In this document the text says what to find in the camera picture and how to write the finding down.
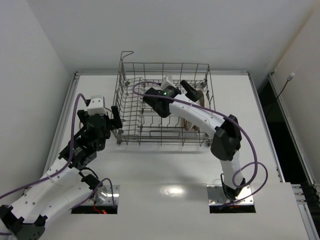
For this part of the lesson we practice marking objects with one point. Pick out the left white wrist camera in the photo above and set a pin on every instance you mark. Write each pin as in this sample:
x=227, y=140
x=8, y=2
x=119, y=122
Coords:
x=96, y=106

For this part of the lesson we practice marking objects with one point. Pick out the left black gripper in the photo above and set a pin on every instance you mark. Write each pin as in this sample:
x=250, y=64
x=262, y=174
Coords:
x=115, y=114

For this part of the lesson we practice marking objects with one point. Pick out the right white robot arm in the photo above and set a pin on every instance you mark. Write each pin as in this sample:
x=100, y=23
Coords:
x=226, y=137

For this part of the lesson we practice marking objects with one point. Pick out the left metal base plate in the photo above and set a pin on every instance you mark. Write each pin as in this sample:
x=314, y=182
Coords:
x=106, y=196

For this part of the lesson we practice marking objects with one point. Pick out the metal base plate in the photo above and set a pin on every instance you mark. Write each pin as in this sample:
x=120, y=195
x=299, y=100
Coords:
x=106, y=196
x=217, y=197

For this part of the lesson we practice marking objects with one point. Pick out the black wall cable white plug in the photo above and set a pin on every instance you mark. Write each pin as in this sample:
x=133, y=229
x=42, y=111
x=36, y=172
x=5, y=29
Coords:
x=288, y=79

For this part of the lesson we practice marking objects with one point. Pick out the floral plate brown rim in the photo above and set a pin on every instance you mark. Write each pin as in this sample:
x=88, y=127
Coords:
x=189, y=126
x=201, y=101

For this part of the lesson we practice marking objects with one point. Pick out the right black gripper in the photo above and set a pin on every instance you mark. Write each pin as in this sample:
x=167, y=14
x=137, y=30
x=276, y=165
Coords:
x=183, y=87

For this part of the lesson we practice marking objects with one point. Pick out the grey wire dish rack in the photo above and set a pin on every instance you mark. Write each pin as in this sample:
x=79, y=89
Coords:
x=140, y=124

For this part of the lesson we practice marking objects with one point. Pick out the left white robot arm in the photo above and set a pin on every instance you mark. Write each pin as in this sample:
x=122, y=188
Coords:
x=64, y=186

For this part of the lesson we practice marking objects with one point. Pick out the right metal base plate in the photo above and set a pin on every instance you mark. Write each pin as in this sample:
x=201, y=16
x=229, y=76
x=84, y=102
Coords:
x=217, y=197

